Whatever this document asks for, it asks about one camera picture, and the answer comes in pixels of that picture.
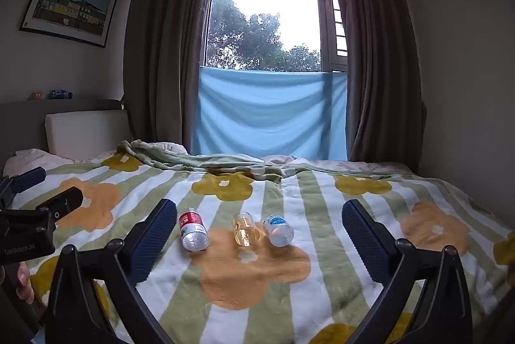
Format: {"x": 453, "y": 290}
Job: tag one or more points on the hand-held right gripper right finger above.
{"x": 364, "y": 237}

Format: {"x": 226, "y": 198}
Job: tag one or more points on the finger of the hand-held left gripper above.
{"x": 60, "y": 203}
{"x": 28, "y": 179}

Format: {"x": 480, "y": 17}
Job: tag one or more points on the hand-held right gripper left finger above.
{"x": 156, "y": 237}

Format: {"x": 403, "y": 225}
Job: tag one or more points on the person's left hand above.
{"x": 25, "y": 283}

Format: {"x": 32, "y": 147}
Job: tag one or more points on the white bed sheet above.
{"x": 32, "y": 161}

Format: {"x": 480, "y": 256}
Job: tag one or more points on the red label plastic bottle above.
{"x": 194, "y": 231}

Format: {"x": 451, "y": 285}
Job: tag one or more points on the grey bed headboard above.
{"x": 24, "y": 110}

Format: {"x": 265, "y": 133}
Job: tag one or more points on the white headboard cushion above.
{"x": 86, "y": 132}

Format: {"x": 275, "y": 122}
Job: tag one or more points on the small orange toy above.
{"x": 37, "y": 95}

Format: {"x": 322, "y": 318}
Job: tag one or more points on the blue label white bottle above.
{"x": 278, "y": 230}

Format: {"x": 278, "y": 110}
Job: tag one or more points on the small blue toy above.
{"x": 60, "y": 94}

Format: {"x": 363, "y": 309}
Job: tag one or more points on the floral striped blanket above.
{"x": 281, "y": 287}

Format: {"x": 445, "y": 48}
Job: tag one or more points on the light blue cloth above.
{"x": 265, "y": 110}

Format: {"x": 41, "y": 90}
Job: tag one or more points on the framed houses picture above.
{"x": 70, "y": 1}

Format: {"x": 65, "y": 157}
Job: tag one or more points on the brown curtain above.
{"x": 169, "y": 46}
{"x": 382, "y": 54}

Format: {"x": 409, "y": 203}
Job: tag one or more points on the window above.
{"x": 265, "y": 5}

